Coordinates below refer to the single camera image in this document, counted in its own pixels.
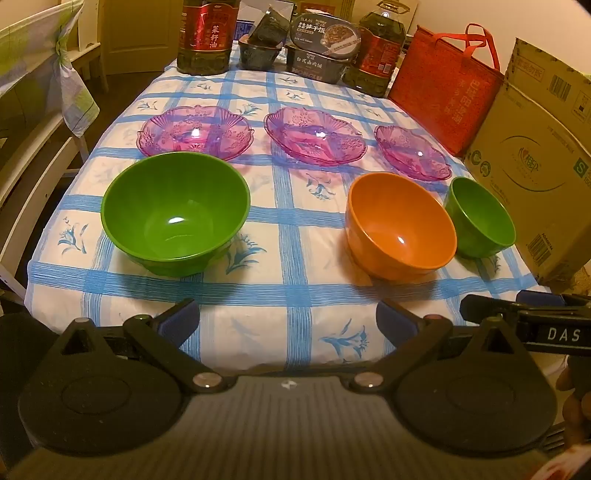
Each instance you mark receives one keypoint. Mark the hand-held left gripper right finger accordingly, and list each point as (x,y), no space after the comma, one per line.
(392,321)

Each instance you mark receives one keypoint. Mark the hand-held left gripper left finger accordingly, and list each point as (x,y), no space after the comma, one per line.
(178,321)

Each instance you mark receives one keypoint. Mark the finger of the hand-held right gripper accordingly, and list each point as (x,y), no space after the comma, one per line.
(540,297)
(489,305)

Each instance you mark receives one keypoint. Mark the small green bowl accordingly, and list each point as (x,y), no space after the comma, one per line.
(480,217)

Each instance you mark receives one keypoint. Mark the orange bowl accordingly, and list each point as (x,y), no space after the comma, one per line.
(397,230)

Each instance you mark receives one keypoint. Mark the large green bowl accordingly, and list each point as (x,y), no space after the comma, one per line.
(171,217)

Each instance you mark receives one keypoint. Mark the pink transparent plate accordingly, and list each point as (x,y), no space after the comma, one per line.
(314,136)
(194,131)
(413,154)

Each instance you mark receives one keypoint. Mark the person's right hand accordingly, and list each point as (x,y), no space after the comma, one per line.
(572,415)

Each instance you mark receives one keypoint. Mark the large cardboard box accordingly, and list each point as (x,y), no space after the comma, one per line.
(535,161)

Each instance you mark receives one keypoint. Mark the white wooden chair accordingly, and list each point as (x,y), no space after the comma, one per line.
(41,180)

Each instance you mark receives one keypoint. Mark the red tote bag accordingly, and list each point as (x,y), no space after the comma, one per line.
(443,97)

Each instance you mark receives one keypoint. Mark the green checked chair cloth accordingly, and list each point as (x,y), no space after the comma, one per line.
(69,83)

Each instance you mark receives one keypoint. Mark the dark instant meal box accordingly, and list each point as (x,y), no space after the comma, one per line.
(314,67)

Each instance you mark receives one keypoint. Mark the oil bottle with red label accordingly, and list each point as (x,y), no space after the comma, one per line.
(207,37)
(376,50)

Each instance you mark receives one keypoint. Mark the dark food container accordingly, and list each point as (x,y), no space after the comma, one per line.
(258,55)

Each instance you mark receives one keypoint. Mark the wooden door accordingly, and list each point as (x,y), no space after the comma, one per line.
(138,32)

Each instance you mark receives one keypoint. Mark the instant rice box with picture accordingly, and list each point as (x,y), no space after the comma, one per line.
(325,34)

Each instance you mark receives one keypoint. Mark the small brown cardboard box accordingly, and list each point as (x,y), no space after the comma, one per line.
(325,7)

